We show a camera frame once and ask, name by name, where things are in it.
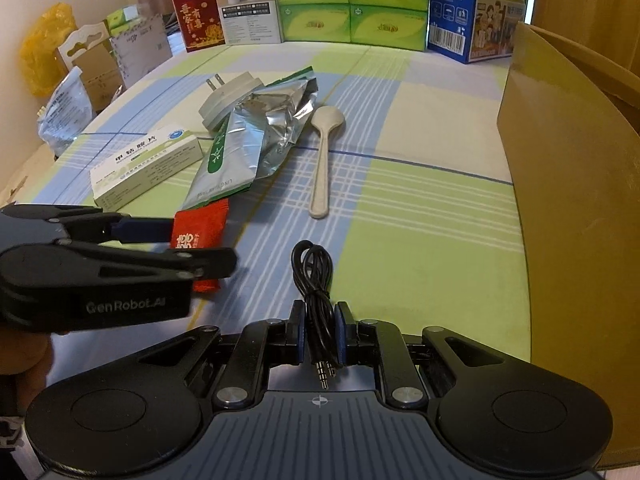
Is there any beige plastic spoon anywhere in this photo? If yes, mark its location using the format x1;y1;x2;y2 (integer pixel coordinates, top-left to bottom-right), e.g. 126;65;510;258
309;105;345;219

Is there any left hand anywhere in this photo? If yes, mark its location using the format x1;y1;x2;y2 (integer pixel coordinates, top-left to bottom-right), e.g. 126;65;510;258
1;327;54;415

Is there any white green medicine box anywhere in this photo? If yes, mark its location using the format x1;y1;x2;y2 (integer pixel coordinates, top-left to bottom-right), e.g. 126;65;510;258
90;125;203;211

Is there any white paper shopping bag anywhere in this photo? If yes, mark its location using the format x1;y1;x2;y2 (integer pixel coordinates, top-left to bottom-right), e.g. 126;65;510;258
111;14;172;89

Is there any brown cardboard carton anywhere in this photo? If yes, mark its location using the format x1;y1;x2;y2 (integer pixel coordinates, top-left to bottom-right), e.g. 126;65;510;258
58;22;124;114

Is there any white power adapter plug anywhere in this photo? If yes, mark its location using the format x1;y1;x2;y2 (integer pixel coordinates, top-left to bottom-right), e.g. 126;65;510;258
198;72;264;133

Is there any blue milk carton box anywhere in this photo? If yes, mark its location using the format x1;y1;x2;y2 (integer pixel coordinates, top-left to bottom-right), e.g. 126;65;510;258
427;0;527;64

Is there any white product box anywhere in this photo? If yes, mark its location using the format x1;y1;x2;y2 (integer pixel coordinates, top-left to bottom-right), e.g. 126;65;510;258
216;0;282;46

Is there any red snack packet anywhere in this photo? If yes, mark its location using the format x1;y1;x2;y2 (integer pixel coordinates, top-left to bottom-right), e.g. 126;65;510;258
169;197;231;294

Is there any yellow plastic bag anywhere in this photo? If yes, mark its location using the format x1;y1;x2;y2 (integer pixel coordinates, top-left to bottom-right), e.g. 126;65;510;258
18;2;77;99

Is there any brown cardboard box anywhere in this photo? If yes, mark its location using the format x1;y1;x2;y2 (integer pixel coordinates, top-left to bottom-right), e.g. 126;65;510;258
497;24;639;468

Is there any red gift envelope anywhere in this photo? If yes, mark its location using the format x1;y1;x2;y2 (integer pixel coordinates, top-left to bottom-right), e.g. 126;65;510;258
171;0;224;52

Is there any checkered tablecloth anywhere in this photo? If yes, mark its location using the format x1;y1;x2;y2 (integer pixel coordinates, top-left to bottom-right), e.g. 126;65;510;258
14;41;534;386

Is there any green tissue pack stack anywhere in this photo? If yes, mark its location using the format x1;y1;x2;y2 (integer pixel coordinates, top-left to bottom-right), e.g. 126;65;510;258
277;0;428;51

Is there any silver green tea bag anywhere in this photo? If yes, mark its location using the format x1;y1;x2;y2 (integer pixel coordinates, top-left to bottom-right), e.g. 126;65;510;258
182;66;318;209

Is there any black audio cable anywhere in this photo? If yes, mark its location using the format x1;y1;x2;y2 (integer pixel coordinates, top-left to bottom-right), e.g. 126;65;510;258
290;238;338;391

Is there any white plastic bag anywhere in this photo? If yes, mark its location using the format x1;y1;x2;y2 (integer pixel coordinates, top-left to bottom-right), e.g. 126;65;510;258
37;66;94;157

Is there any brown curtain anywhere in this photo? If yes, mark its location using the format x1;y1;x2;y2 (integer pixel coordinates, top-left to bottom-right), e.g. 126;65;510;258
532;0;639;74

